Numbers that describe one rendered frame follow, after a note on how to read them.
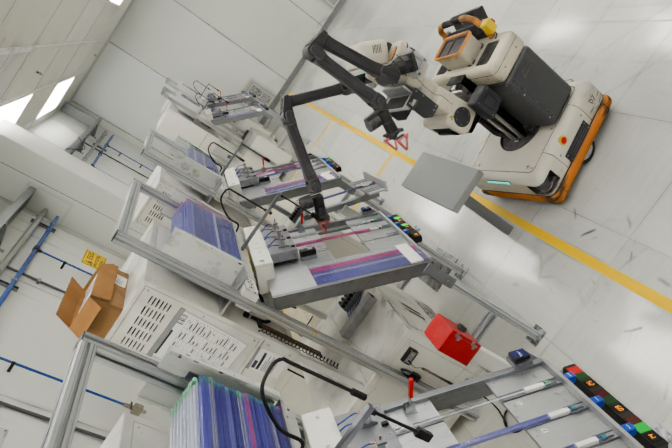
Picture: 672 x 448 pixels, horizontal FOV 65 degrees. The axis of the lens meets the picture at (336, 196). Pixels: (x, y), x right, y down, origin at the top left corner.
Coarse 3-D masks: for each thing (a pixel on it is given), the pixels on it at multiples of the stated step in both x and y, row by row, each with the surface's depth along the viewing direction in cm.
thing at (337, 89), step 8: (320, 88) 275; (328, 88) 276; (336, 88) 277; (344, 88) 276; (288, 96) 267; (296, 96) 270; (304, 96) 271; (312, 96) 273; (320, 96) 274; (328, 96) 277; (280, 104) 272; (288, 104) 267; (296, 104) 270; (280, 112) 271
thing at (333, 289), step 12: (408, 264) 231; (420, 264) 230; (360, 276) 225; (372, 276) 225; (384, 276) 227; (396, 276) 228; (408, 276) 230; (420, 276) 232; (312, 288) 220; (324, 288) 221; (336, 288) 222; (348, 288) 224; (360, 288) 225; (276, 300) 216; (288, 300) 218; (300, 300) 219; (312, 300) 221
